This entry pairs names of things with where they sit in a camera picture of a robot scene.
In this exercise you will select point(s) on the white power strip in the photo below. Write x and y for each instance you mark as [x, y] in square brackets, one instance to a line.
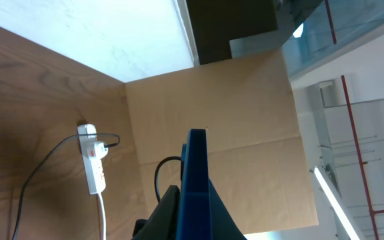
[93, 168]

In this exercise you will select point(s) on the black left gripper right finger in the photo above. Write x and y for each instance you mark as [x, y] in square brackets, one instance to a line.
[223, 226]

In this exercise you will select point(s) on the fluorescent ceiling light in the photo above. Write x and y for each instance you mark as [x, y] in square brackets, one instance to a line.
[345, 218]

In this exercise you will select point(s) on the white USB wall charger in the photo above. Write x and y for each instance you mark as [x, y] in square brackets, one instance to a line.
[97, 150]

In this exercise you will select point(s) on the blue Galaxy smartphone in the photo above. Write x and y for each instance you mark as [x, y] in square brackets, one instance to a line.
[194, 219]

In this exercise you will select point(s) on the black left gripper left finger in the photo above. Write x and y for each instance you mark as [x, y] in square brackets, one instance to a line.
[162, 224]

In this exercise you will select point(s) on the brown cardboard side panel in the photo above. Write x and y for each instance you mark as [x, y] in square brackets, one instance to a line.
[256, 157]

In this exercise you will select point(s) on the red ceiling pipe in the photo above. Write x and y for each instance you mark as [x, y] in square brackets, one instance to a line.
[356, 119]

